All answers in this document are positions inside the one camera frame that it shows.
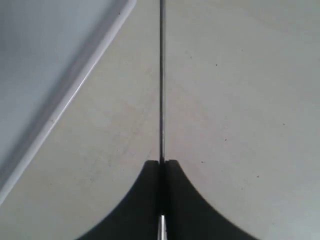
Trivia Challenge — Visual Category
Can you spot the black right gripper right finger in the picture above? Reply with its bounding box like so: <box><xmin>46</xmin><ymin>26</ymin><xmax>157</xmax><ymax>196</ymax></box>
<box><xmin>164</xmin><ymin>160</ymin><xmax>253</xmax><ymax>240</ymax></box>

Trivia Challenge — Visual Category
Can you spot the white rectangular tray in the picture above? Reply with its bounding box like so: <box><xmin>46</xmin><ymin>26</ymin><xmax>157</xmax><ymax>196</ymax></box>
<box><xmin>0</xmin><ymin>0</ymin><xmax>136</xmax><ymax>200</ymax></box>

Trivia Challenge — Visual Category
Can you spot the thin metal skewer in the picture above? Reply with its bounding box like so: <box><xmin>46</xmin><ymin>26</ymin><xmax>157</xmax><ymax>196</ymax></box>
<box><xmin>159</xmin><ymin>0</ymin><xmax>167</xmax><ymax>240</ymax></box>

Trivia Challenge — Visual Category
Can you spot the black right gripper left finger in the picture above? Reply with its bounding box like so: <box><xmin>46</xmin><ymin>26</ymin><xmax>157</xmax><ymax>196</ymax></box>
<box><xmin>80</xmin><ymin>160</ymin><xmax>160</xmax><ymax>240</ymax></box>

